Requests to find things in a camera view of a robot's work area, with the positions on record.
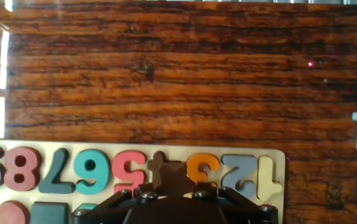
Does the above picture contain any grey-blue number two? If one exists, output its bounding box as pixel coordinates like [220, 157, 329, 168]
[221, 154, 258, 200]

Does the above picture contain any red circle piece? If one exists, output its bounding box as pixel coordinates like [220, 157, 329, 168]
[0, 200, 30, 224]

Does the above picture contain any pink number five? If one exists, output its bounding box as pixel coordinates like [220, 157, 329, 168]
[111, 151, 147, 195]

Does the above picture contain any brown number four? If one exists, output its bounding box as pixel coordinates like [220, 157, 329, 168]
[147, 151, 184, 190]

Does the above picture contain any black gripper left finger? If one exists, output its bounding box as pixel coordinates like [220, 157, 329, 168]
[71, 185, 161, 224]

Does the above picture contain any brown star piece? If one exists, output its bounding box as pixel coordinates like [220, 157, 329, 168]
[139, 160, 216, 199]

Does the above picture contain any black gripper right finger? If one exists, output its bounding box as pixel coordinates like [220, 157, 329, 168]
[192, 185, 279, 224]

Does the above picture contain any teal octagon piece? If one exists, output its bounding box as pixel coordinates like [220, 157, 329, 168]
[76, 202, 99, 213]

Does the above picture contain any wooden shape puzzle board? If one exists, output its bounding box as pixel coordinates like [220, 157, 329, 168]
[0, 139, 287, 224]

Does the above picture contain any cream number one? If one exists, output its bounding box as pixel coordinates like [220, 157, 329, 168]
[256, 155, 284, 202]

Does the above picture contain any orange number three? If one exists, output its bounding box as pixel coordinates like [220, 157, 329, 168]
[186, 152, 221, 188]

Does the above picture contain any dark green square piece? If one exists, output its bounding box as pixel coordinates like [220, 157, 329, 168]
[30, 201, 70, 224]

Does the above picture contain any dark green number seven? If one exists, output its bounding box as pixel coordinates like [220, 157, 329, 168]
[38, 148, 76, 194]

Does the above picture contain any red number eight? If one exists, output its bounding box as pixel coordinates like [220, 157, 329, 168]
[3, 146, 42, 192]

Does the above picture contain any teal number six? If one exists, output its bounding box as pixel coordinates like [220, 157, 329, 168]
[73, 149, 111, 195]

